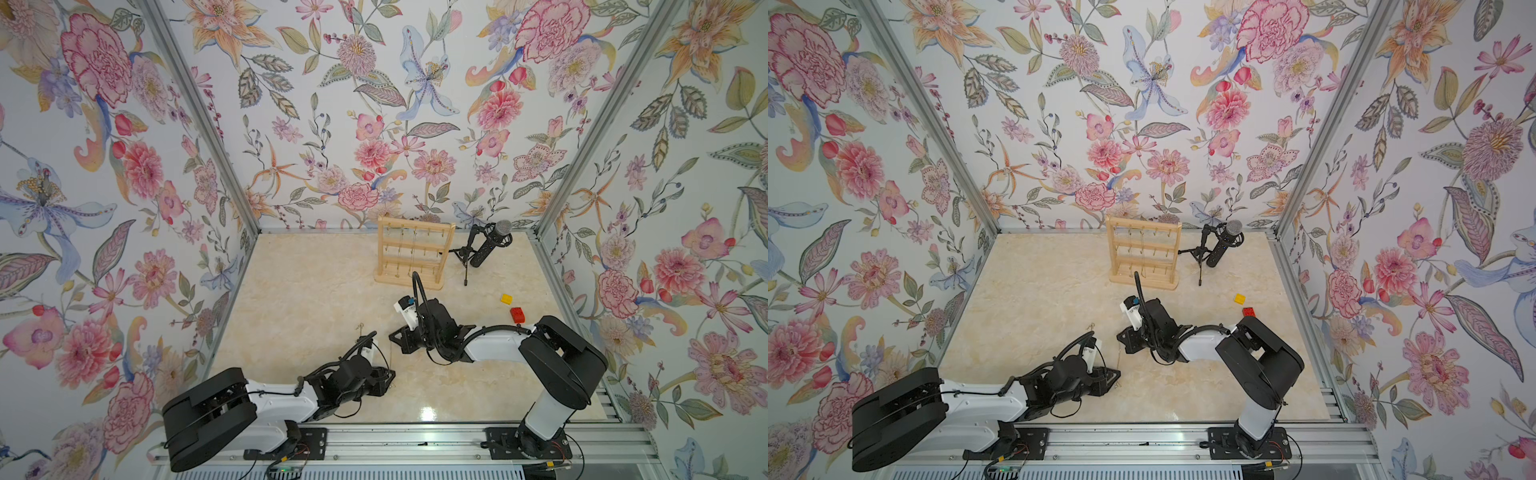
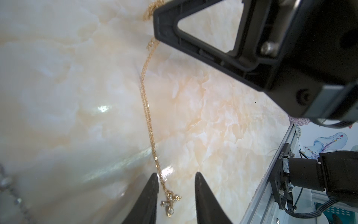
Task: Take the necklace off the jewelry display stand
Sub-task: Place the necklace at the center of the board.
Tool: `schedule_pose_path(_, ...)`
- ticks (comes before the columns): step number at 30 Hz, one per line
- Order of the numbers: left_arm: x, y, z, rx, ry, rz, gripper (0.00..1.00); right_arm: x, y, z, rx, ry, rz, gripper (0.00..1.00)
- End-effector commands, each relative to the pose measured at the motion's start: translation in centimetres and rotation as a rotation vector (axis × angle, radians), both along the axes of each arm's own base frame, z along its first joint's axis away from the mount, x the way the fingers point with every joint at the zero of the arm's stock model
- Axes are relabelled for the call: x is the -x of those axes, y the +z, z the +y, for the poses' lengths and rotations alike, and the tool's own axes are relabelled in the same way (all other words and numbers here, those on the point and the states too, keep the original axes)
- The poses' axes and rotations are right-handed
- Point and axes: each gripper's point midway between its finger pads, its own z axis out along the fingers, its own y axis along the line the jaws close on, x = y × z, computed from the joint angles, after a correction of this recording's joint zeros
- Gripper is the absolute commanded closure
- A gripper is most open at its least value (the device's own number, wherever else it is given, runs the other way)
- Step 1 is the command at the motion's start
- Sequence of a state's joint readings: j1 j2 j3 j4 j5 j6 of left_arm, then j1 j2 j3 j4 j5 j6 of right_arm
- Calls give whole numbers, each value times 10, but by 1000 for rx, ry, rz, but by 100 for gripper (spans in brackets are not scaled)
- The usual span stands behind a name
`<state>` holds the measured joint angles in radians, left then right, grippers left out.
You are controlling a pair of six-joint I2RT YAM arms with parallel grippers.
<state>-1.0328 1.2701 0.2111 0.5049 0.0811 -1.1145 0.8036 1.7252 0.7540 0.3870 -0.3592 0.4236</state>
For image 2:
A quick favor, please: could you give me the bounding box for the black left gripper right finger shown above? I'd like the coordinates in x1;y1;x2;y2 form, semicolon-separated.
194;172;232;224

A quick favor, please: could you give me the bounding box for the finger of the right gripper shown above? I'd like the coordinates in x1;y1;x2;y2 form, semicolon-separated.
153;0;277;91

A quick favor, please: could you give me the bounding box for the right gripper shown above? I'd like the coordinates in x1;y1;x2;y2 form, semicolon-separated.
265;1;358;120

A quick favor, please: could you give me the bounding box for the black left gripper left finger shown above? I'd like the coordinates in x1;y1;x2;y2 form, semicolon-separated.
122;173;159;224

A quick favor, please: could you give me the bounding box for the gold chain necklace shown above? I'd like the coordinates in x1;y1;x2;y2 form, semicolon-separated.
139;0;182;218

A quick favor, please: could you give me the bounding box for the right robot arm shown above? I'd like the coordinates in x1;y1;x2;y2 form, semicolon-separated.
149;1;358;224

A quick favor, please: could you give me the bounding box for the aluminium mounting rail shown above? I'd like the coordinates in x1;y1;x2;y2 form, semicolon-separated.
240;123;296;224

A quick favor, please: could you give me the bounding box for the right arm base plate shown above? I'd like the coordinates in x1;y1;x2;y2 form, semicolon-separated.
268;143;294;210

